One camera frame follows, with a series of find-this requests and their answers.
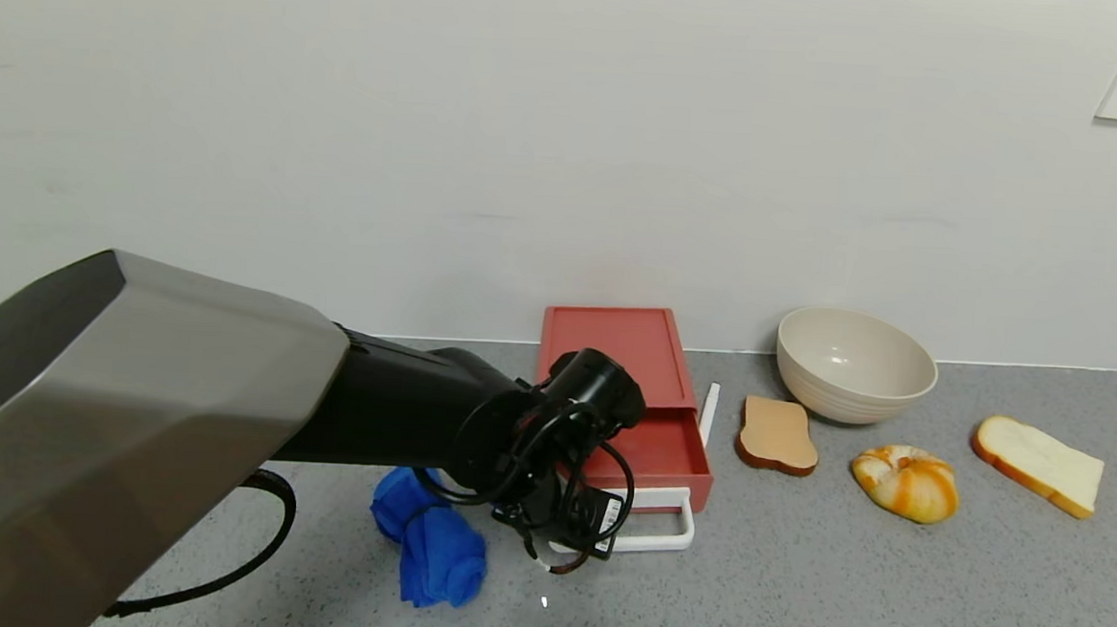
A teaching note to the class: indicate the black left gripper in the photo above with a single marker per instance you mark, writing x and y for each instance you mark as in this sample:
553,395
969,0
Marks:
602,519

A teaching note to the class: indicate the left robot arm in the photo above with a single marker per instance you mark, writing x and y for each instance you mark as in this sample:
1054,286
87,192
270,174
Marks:
153,397

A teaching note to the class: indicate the white marker pen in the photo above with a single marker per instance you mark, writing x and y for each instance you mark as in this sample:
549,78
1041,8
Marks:
709,412

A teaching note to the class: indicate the blue rolled cloth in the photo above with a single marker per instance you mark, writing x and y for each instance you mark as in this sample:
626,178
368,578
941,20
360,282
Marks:
441,546

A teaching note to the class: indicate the brown toast slice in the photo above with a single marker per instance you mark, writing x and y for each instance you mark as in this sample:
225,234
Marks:
777,435

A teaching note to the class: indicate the beige ribbed bowl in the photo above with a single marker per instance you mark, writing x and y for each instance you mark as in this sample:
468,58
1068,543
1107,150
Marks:
852,367

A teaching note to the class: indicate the orange striped croissant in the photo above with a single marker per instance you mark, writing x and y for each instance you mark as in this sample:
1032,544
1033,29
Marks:
905,483

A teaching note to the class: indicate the white bread slice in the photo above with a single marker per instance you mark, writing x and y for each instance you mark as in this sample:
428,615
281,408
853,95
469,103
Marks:
1036,463

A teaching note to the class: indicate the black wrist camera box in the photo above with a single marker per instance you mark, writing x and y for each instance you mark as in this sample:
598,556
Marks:
597,521

